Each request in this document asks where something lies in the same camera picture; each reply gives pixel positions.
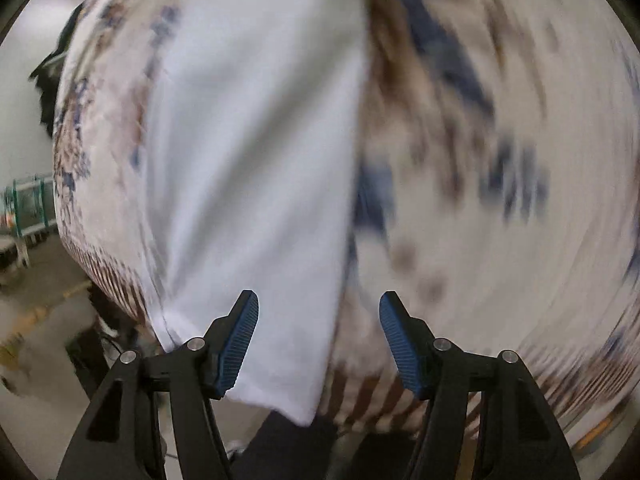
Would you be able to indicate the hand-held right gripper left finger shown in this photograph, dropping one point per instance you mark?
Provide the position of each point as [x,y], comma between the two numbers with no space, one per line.
[239,345]

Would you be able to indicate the patterned blanket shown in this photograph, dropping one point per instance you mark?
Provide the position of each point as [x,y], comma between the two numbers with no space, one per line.
[475,160]

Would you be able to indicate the green metal cart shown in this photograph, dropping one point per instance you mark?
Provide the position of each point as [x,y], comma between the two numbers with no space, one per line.
[30,205]

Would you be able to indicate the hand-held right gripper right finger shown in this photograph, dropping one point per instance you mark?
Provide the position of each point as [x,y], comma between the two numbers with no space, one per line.
[400,345]

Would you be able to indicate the dark cloth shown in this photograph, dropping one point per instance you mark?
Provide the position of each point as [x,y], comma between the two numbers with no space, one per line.
[52,80]

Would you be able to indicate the white garment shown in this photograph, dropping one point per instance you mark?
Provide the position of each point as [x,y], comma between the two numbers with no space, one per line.
[250,160]

